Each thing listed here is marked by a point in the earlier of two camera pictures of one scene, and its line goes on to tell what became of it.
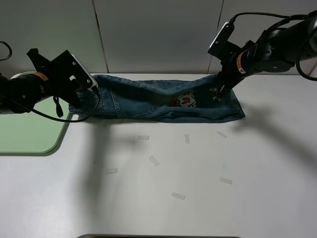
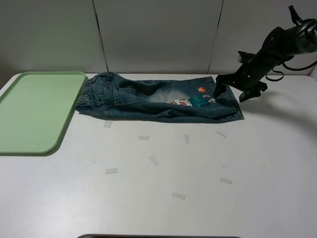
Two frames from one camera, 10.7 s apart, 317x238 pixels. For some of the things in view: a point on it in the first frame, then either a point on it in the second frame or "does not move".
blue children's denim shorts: [155, 100] does not move
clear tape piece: [177, 195] does not move
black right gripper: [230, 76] → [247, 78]
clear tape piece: [186, 138] does not move
